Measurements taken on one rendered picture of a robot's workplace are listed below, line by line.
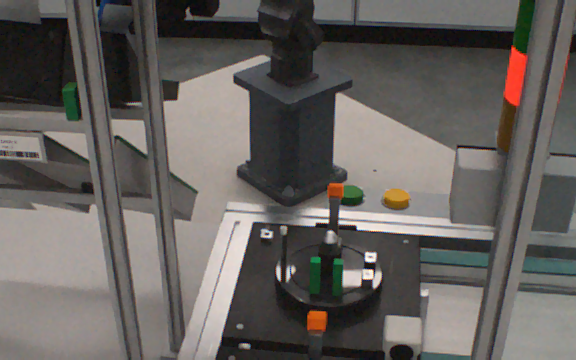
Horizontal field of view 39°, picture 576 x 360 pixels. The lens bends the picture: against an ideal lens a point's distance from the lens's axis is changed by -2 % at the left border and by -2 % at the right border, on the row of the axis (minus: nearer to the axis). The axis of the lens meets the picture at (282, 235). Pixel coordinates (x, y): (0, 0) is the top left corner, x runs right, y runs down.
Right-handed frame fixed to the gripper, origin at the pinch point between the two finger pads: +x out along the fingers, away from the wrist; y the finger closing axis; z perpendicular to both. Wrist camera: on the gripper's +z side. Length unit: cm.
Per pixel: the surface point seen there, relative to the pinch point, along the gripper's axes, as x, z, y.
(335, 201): 3.3, -24.5, 24.9
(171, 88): 4.3, -7.6, 6.1
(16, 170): 20.1, -9.0, -7.7
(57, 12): -196, -163, -217
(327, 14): -239, -182, -90
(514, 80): 8.1, 3.5, 48.0
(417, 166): -35, -57, 23
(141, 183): 15.6, -12.7, 6.4
